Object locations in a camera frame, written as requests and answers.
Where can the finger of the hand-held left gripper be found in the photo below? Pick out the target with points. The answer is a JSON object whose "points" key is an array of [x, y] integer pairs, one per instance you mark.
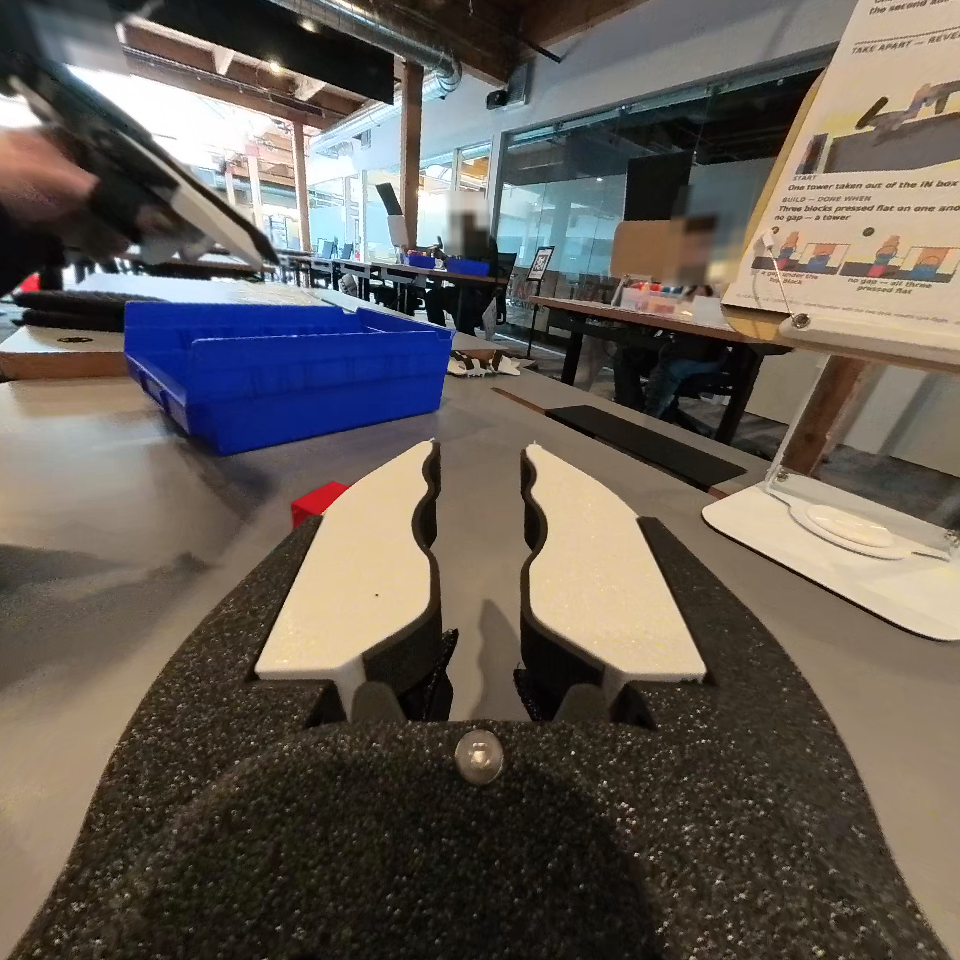
{"points": [[214, 217]]}

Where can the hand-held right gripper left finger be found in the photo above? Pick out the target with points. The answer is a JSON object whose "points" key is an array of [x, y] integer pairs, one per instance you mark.
{"points": [[352, 585]]}

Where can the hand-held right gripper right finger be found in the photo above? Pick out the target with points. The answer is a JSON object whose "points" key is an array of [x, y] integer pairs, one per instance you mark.
{"points": [[607, 592]]}

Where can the red mega block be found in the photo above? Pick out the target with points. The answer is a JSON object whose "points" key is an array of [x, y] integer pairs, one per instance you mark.
{"points": [[315, 504]]}

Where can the blue plastic bin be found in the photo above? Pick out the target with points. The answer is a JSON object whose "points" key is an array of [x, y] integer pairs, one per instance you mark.
{"points": [[300, 405]]}

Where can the person's left hand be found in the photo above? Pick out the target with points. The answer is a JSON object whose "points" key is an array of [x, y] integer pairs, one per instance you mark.
{"points": [[37, 169]]}

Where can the grey flat board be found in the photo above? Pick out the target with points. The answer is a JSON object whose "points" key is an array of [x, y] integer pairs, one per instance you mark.
{"points": [[187, 289]]}

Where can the wooden pillar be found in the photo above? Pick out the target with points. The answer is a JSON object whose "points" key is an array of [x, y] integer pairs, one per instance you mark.
{"points": [[411, 150], [301, 187]]}

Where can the black rectangular mat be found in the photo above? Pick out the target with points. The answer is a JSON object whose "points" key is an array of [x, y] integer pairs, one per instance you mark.
{"points": [[645, 442]]}

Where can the long office desk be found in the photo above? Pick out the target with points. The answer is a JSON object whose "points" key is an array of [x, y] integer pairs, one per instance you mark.
{"points": [[375, 271]]}

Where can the black foam pad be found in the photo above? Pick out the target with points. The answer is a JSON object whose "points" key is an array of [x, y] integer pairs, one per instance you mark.
{"points": [[67, 307]]}

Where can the brown flat board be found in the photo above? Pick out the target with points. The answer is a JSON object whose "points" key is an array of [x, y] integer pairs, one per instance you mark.
{"points": [[60, 356]]}

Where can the small blue bin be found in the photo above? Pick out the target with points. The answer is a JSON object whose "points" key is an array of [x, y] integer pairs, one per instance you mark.
{"points": [[420, 261], [466, 267]]}

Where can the white and black patterned item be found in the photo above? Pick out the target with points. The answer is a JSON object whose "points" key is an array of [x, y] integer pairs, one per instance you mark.
{"points": [[480, 364]]}

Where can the wooden side table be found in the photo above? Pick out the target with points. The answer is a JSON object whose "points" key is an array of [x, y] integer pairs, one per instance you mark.
{"points": [[600, 306]]}

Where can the wooden sheet stand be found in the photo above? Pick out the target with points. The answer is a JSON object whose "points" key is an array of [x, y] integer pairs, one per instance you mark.
{"points": [[832, 405]]}

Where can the black and white code sign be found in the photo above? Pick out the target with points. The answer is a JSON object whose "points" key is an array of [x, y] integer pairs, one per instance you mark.
{"points": [[541, 262]]}

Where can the cardboard box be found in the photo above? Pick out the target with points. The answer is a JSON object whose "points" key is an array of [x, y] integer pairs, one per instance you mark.
{"points": [[637, 251]]}

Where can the black monitor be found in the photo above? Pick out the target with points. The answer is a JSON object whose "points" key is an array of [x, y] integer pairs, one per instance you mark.
{"points": [[656, 187]]}

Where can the printed instruction sheet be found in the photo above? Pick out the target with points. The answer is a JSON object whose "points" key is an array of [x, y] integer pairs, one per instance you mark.
{"points": [[885, 150]]}

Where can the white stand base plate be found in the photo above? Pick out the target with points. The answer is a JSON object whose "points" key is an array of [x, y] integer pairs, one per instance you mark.
{"points": [[787, 547]]}

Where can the metal ceiling duct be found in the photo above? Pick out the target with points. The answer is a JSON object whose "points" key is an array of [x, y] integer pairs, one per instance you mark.
{"points": [[420, 45]]}

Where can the black wall speaker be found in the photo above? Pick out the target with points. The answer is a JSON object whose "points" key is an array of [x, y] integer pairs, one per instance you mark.
{"points": [[496, 99]]}

